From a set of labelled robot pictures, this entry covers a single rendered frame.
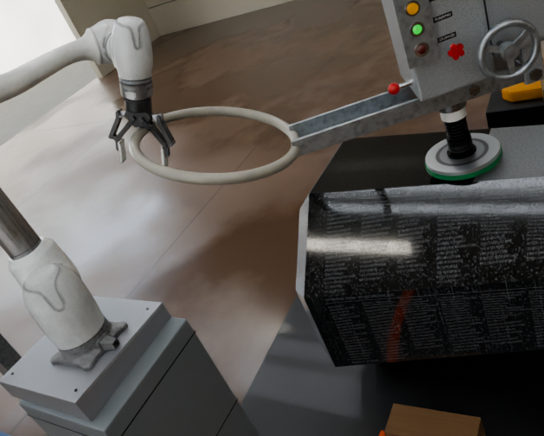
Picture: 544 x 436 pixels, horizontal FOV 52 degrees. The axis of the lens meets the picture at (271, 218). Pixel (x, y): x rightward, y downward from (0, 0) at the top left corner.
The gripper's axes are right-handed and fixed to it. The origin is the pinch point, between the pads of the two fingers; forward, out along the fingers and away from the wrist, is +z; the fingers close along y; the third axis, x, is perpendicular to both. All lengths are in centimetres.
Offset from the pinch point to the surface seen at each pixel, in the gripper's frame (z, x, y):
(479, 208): 4, 6, 99
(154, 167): -10.4, -21.9, 13.6
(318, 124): -13, 13, 51
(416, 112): -21, 9, 77
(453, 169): -5, 11, 90
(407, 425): 82, -9, 92
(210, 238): 129, 144, -30
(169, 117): -10.1, 11.4, 4.5
